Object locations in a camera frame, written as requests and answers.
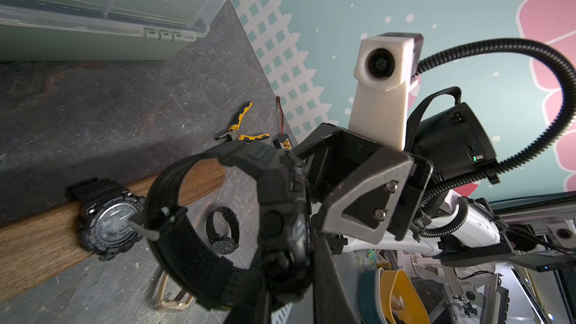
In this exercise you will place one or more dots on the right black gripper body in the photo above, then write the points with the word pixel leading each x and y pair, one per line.
pixel 366 189

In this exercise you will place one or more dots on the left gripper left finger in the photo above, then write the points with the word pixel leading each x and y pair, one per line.
pixel 253 304

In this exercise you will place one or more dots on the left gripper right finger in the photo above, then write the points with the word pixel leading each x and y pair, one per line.
pixel 330 304

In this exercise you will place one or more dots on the black rugged sport watch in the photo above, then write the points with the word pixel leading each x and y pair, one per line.
pixel 273 222

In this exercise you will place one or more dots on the large black digital watch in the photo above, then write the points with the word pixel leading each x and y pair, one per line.
pixel 105 207

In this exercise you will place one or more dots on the wooden watch stand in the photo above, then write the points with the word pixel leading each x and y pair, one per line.
pixel 40 247

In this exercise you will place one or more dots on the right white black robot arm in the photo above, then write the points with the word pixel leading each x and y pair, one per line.
pixel 449 150

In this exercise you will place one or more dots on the black charging board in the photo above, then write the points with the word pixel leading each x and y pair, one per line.
pixel 282 141

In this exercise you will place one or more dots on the clear plastic storage box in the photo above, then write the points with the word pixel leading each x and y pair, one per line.
pixel 102 30

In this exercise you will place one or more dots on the beige strap watch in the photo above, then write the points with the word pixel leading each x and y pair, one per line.
pixel 171 297

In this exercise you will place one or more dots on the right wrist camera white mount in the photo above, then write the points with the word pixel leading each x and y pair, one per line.
pixel 384 71

